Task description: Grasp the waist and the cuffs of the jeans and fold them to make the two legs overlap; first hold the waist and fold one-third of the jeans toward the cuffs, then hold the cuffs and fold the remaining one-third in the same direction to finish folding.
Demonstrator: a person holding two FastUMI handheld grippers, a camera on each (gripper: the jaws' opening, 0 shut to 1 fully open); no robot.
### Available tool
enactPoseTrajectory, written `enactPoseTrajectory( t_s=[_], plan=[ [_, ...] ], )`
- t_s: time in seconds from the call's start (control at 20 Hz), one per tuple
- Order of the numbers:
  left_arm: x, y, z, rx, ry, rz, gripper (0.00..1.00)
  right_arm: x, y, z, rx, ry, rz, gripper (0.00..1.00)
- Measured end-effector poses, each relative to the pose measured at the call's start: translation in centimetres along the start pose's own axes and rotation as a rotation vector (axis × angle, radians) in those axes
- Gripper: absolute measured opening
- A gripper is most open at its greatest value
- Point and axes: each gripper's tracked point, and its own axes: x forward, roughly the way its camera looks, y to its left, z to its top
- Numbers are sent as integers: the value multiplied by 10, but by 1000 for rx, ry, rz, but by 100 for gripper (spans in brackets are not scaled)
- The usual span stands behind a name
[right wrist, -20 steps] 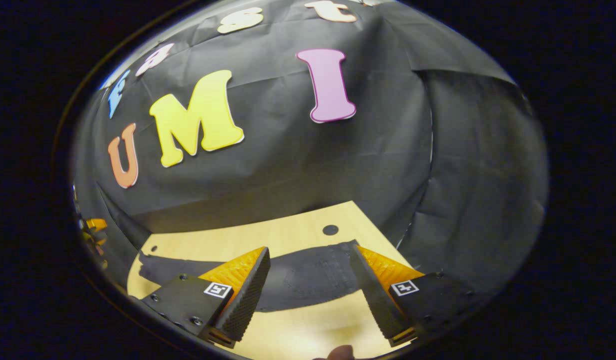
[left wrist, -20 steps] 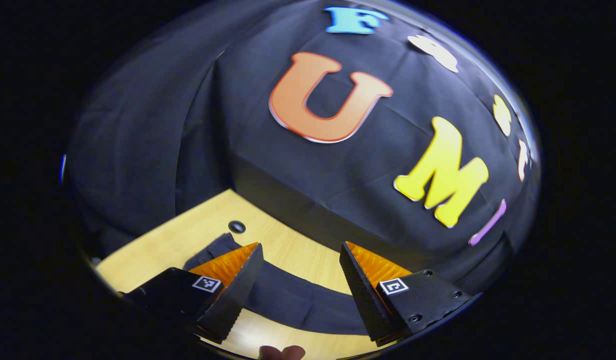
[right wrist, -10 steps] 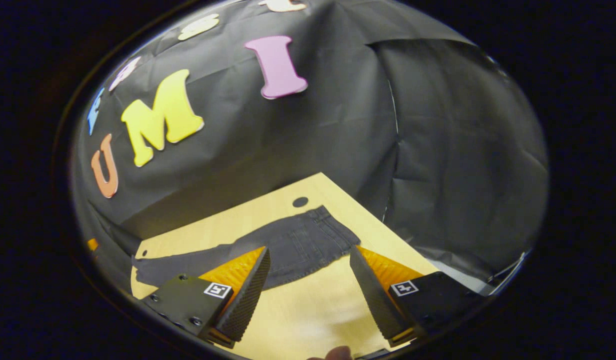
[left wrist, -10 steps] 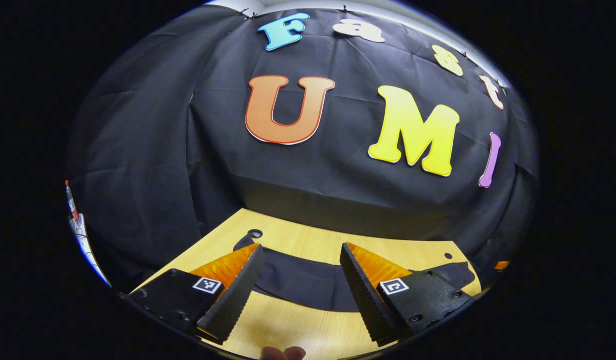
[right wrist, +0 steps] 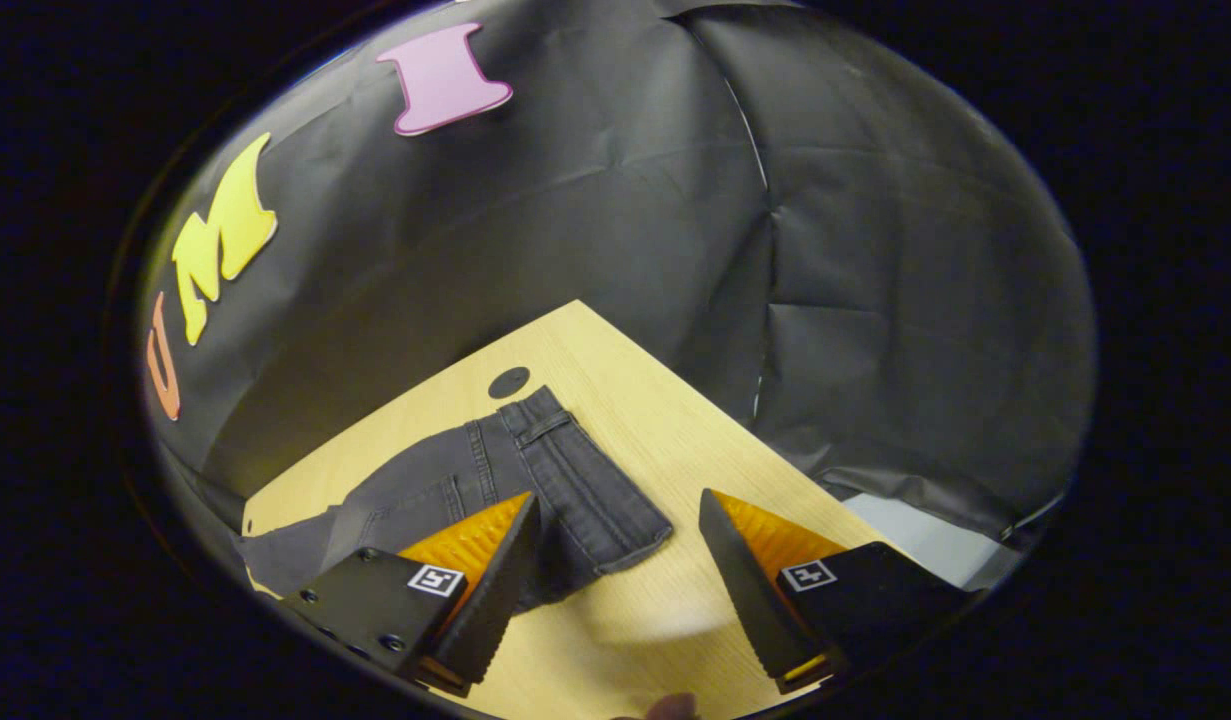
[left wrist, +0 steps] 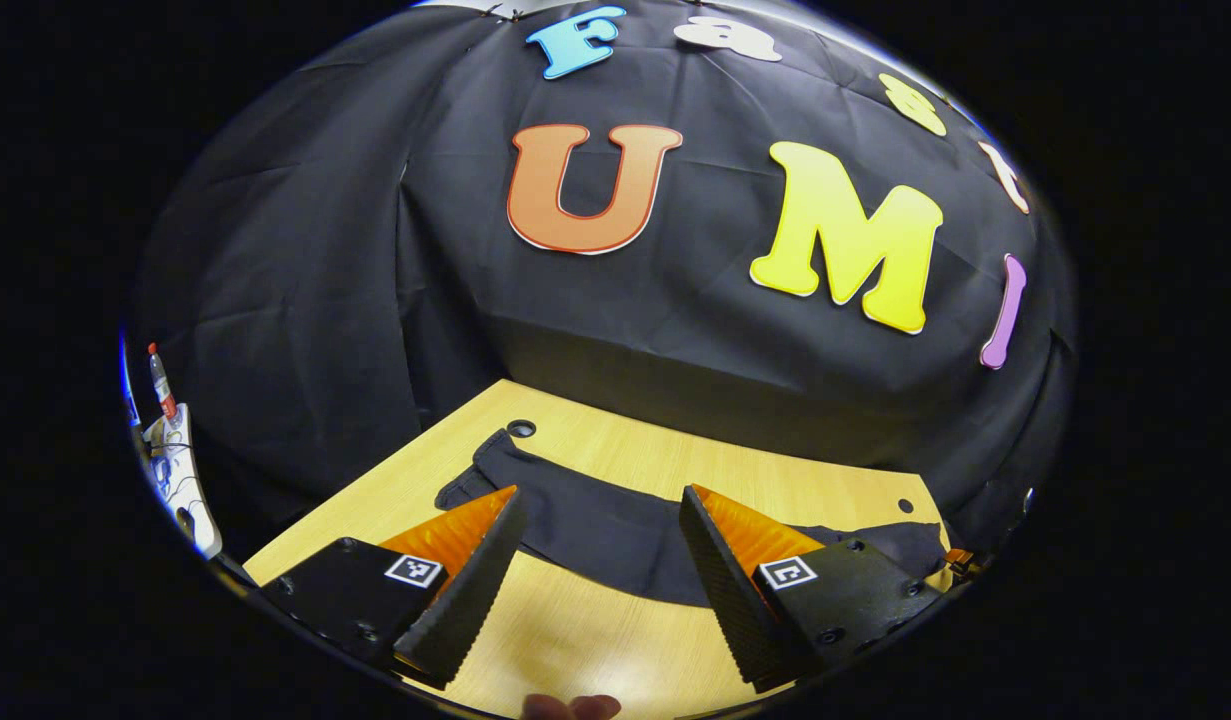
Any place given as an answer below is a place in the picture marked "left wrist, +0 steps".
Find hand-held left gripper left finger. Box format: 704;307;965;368
258;485;529;691

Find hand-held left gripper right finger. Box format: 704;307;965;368
678;484;944;693

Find dark grey jeans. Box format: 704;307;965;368
435;428;951;608

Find white device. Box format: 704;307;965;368
143;403;224;561

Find black backdrop cloth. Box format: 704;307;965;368
130;0;1076;561

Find red-capped bottle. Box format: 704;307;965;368
147;343;180;421

